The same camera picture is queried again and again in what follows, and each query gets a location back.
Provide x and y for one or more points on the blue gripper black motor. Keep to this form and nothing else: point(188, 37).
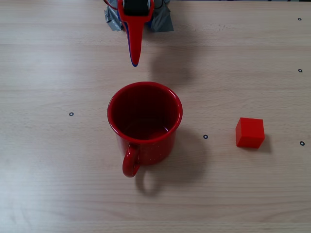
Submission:
point(135, 9)

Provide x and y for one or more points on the red cube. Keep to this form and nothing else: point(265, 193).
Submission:
point(250, 133)

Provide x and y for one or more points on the red enamel mug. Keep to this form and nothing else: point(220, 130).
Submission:
point(150, 150)

